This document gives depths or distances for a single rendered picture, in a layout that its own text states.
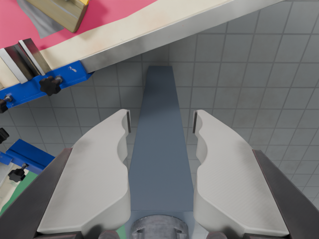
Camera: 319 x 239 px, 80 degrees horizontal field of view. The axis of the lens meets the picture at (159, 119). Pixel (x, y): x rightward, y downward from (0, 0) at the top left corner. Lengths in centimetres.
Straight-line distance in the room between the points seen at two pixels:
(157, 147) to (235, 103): 121
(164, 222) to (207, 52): 127
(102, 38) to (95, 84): 114
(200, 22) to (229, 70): 116
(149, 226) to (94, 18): 51
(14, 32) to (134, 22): 30
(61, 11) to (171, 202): 51
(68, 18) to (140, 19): 16
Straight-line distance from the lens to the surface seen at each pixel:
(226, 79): 165
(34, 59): 55
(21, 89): 63
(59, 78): 55
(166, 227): 50
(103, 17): 54
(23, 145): 82
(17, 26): 63
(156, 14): 52
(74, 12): 51
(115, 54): 51
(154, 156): 62
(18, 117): 215
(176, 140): 69
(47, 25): 58
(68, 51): 58
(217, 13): 50
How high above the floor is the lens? 147
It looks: 58 degrees down
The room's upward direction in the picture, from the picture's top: 179 degrees counter-clockwise
